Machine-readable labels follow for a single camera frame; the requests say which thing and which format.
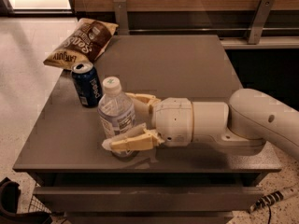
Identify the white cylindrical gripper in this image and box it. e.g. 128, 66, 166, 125
102, 92, 193, 152

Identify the clear plastic water bottle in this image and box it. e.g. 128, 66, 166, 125
97, 76, 140, 159

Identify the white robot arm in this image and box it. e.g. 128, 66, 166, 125
102, 89, 299, 160

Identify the brown chip bag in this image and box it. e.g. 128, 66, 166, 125
44, 18, 118, 70

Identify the dark bag on floor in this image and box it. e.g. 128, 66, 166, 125
0, 177, 52, 224

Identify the blue Pepsi soda can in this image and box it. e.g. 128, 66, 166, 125
71, 62, 102, 107

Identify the grey drawer cabinet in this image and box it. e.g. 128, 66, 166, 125
14, 35, 281, 224

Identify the left grey metal bracket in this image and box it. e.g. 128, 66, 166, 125
113, 0, 130, 35

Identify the grey metal bracket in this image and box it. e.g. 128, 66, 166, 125
113, 0, 130, 35
247, 0, 276, 45

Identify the wire basket on floor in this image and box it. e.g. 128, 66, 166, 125
27, 194, 51, 214

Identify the striped cable sleeve on floor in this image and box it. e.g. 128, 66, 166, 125
248, 184, 299, 214

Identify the right grey metal bracket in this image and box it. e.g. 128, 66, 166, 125
247, 0, 276, 45

